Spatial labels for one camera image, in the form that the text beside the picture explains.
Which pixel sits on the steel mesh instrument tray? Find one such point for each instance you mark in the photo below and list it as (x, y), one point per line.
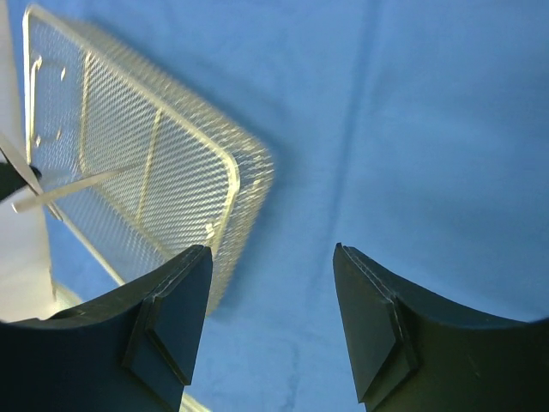
(178, 171)

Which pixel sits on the blue surgical cloth wrap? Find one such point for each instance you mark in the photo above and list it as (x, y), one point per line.
(413, 131)

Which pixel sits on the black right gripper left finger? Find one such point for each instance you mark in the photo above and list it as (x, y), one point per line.
(132, 349)

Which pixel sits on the steel surgical forceps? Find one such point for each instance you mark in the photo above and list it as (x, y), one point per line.
(49, 197)

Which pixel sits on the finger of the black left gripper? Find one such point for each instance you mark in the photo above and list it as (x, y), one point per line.
(16, 173)

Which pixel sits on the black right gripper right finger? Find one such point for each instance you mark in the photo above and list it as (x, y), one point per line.
(413, 350)

